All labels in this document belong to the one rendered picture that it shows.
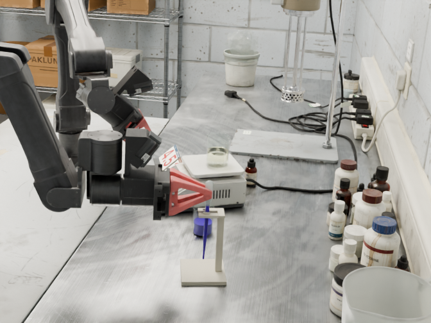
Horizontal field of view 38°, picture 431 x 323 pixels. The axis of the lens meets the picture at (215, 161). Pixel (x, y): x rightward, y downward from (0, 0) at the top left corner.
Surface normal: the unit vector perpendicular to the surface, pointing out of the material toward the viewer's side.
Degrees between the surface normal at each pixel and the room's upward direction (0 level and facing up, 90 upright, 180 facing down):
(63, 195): 90
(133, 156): 90
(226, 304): 0
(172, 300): 0
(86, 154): 90
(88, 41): 29
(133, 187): 90
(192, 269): 0
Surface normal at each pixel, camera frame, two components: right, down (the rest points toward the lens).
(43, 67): -0.18, 0.38
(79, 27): 0.22, -0.65
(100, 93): 0.39, 0.23
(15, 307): 0.04, -0.93
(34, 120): 0.14, 0.35
